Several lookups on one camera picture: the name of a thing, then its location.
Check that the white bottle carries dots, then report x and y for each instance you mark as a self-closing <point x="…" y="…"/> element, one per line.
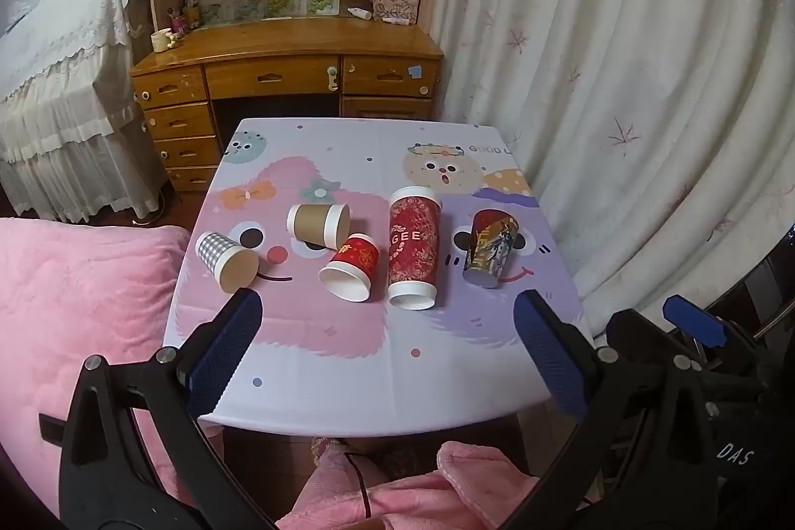
<point x="360" y="13"/>

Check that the wooden desk with drawers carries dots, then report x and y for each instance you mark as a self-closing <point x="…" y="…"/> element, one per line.
<point x="279" y="39"/>

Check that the blue sticky note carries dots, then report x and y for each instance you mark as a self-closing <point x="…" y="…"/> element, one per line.
<point x="414" y="71"/>

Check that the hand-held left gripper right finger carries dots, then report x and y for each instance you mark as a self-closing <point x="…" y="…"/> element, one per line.
<point x="553" y="351"/>

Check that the white leaf print curtain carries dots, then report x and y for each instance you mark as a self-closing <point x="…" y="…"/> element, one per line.
<point x="621" y="70"/>

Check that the cardboard box with letters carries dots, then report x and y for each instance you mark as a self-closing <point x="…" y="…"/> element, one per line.
<point x="396" y="3"/>

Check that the tall red paper cup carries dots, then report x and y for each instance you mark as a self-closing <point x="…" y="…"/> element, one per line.
<point x="413" y="244"/>

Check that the brown paper cup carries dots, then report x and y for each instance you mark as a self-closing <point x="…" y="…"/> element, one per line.
<point x="310" y="226"/>

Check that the dark printed paper cup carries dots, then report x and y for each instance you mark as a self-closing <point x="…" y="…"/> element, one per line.
<point x="490" y="247"/>

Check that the white lace bed cover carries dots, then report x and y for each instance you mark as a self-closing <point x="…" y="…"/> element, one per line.
<point x="62" y="70"/>

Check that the small red paper cup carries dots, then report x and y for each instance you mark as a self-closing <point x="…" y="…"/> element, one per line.
<point x="358" y="258"/>

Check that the white mug on desk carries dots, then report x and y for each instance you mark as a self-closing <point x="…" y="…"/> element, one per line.
<point x="163" y="41"/>

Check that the pink fleece blanket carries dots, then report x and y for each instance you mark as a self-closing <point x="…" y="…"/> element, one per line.
<point x="74" y="306"/>

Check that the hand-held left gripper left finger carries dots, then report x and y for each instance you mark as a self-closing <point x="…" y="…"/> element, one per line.
<point x="223" y="345"/>

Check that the landscape picture strip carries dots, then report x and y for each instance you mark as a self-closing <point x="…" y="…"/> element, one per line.
<point x="273" y="5"/>

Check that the pink fleece clothing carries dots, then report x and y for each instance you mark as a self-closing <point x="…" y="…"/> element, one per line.
<point x="435" y="499"/>

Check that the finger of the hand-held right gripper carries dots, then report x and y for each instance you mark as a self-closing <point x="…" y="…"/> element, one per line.
<point x="692" y="320"/>
<point x="640" y="334"/>

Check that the grey checkered paper cup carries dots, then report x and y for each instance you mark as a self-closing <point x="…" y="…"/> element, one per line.
<point x="217" y="252"/>

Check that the pen holder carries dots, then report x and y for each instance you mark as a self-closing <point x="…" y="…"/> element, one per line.
<point x="186" y="14"/>

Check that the cartoon printed tablecloth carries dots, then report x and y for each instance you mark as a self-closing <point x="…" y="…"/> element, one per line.
<point x="372" y="368"/>

